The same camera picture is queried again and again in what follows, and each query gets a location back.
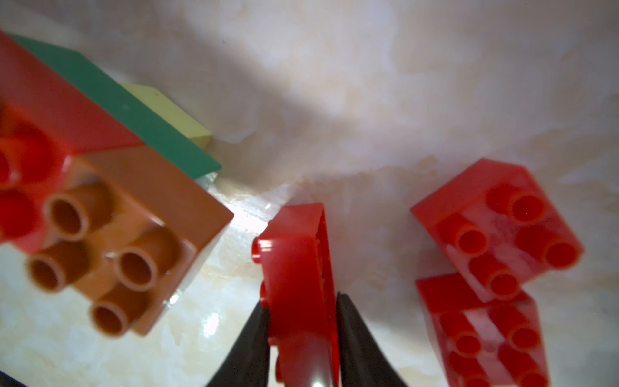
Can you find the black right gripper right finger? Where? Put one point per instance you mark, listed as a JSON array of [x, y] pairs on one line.
[[362, 363]]

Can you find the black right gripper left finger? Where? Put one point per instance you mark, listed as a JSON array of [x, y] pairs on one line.
[[247, 363]]

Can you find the red long lego brick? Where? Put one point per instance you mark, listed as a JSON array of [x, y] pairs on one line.
[[298, 290], [45, 124]]

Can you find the brown small lego brick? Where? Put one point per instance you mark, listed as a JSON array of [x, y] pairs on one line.
[[126, 230]]

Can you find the small red lego brick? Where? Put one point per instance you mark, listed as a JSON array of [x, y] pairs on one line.
[[495, 343], [498, 228]]

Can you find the dark green lego brick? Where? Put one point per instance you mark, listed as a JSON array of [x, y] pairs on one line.
[[108, 94]]

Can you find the lime green small lego brick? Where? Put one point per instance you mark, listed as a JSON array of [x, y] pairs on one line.
[[171, 113]]

